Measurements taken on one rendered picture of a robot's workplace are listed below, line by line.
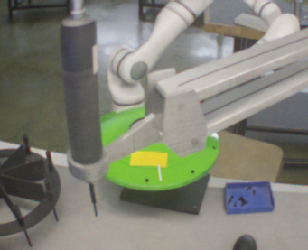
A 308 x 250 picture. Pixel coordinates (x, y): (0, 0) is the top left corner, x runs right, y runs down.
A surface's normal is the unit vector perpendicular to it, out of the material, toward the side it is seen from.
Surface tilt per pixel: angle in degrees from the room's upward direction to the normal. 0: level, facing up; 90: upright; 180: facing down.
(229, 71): 12
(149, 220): 0
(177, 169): 23
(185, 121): 90
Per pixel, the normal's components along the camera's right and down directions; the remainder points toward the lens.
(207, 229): 0.01, -0.82
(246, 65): -0.18, -0.75
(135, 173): -0.10, -0.53
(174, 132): 0.39, 0.53
